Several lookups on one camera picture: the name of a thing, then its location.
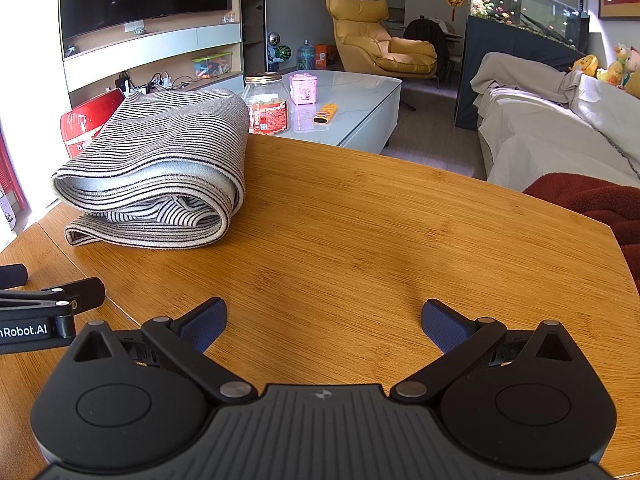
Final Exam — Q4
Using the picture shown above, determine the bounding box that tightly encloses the tangle of charger cables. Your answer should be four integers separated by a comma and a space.
116, 72, 193, 95

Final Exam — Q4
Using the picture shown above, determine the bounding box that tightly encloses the fish aquarium on dark stand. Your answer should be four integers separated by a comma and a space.
455, 0, 591, 131

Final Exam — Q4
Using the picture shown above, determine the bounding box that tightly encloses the yellow armchair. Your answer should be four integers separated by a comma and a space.
326, 0, 438, 80

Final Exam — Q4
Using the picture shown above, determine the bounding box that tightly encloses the red storage box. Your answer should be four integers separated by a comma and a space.
60, 87, 126, 158

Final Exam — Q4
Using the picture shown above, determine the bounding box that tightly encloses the glass jar with gold lid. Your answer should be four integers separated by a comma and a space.
241, 72, 291, 136

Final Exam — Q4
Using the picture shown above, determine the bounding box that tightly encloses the clear box with green lid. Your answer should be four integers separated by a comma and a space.
191, 52, 233, 80

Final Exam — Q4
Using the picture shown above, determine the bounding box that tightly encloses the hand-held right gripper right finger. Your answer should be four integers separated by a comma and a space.
390, 298, 576, 405

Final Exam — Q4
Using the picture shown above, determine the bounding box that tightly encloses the pink box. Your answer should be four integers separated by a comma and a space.
289, 72, 321, 107

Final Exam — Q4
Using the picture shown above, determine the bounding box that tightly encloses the light grey sofa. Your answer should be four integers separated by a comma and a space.
477, 55, 640, 193

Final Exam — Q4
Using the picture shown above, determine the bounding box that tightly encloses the yellow plush toy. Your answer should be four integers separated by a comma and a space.
568, 54, 599, 78

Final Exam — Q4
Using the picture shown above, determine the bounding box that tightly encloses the black chair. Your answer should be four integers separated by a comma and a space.
402, 18, 451, 86

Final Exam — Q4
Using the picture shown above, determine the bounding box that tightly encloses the blue water bottle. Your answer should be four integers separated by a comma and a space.
296, 39, 316, 71

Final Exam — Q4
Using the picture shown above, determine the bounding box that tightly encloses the striped shirt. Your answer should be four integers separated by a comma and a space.
51, 87, 251, 251

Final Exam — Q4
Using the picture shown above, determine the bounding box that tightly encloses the dark red fleece jacket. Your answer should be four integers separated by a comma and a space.
522, 172, 640, 296

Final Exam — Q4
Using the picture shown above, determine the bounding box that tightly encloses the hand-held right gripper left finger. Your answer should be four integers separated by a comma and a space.
72, 297, 258, 406

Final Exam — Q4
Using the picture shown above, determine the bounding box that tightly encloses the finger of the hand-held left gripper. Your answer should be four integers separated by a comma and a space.
0, 263, 28, 288
0, 277, 106, 316

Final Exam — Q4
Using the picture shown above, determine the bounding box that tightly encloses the white coffee table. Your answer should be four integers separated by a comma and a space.
240, 69, 403, 155

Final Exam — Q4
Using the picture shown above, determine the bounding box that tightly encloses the chick plush toy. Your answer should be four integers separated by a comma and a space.
595, 42, 640, 88

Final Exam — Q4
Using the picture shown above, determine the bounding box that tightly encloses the beige blanket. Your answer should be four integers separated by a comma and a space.
470, 51, 583, 106

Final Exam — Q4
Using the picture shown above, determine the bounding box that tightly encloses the television wall cabinet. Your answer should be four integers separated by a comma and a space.
59, 0, 266, 111

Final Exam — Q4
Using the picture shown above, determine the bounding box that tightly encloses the silver figure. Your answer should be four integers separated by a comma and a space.
266, 31, 282, 72

